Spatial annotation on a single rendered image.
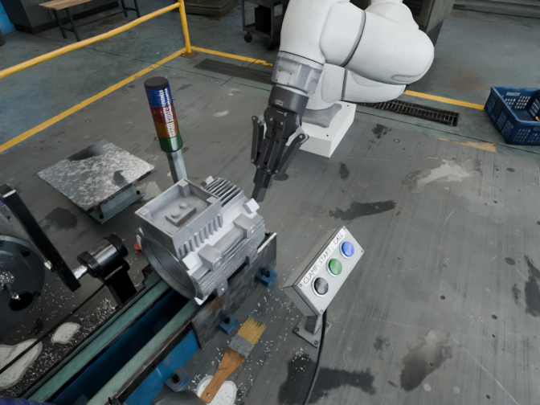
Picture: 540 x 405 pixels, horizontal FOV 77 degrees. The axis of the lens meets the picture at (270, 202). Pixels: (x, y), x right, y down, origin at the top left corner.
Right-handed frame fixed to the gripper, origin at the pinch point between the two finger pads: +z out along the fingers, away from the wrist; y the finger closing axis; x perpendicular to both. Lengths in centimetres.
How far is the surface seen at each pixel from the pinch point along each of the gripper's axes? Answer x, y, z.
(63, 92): 138, -325, 48
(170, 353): -17.2, 1.3, 34.4
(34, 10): 194, -511, -16
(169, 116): 2.5, -33.1, -4.9
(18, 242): -32.4, -27.1, 19.9
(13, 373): -31, -27, 53
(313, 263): -7.3, 18.8, 6.2
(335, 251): -2.0, 20.3, 4.4
